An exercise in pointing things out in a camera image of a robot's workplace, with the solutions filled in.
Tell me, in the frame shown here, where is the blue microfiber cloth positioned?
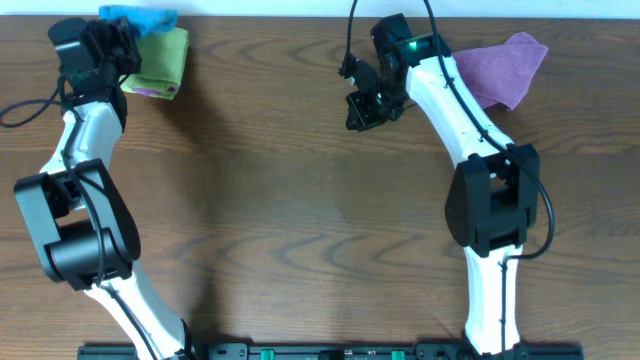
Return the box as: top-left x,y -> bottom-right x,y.
98,5 -> 179,38

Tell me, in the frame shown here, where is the purple microfiber cloth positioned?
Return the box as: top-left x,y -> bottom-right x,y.
453,32 -> 549,111

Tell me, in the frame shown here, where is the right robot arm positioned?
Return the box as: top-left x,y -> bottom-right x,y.
339,14 -> 539,357

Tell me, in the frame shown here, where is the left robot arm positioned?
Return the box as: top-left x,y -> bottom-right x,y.
14,17 -> 199,359

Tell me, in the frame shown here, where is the folded green cloth top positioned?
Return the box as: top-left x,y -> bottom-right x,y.
121,28 -> 189,91

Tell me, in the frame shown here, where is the folded green cloth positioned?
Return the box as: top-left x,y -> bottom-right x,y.
121,28 -> 189,91
121,85 -> 178,100

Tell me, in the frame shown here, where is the folded green cloth bottom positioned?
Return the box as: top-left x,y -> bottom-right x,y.
121,85 -> 178,100

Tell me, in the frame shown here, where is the folded purple cloth in stack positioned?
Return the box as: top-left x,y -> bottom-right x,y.
132,87 -> 178,99

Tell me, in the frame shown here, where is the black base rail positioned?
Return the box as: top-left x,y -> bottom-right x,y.
77,341 -> 585,360

